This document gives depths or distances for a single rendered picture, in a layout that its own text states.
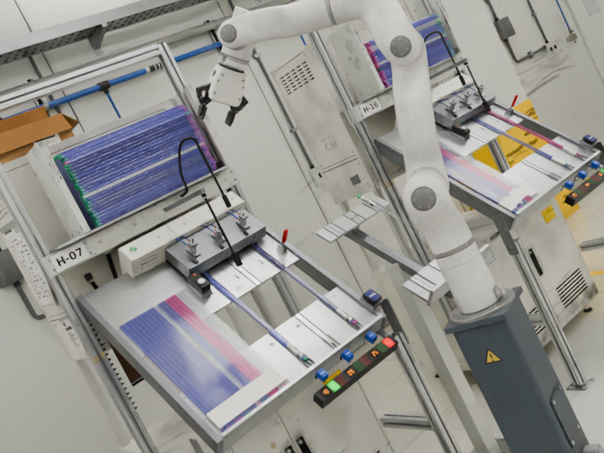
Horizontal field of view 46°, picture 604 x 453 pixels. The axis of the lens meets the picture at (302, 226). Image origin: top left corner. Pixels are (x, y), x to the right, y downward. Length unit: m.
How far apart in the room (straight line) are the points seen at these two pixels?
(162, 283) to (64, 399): 1.59
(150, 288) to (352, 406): 0.83
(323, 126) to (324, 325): 1.30
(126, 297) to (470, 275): 1.10
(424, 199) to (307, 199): 2.81
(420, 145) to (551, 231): 1.67
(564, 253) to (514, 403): 1.57
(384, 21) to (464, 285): 0.73
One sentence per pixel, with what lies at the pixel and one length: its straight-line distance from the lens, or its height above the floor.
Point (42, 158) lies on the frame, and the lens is 2.42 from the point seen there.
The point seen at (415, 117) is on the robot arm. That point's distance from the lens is 1.92.
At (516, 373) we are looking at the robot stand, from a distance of 2.05.
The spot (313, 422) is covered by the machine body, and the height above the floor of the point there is 0.47.
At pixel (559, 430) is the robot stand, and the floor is 0.33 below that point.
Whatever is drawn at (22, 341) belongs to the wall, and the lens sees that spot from 3.85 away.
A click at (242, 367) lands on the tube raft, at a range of 2.16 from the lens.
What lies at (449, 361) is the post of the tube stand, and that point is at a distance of 2.63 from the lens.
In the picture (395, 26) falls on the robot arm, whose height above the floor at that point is 1.49.
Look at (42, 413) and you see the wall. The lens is 3.88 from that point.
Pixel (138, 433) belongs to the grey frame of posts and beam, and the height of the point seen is 0.73.
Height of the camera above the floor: 1.32
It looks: 6 degrees down
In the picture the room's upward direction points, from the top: 27 degrees counter-clockwise
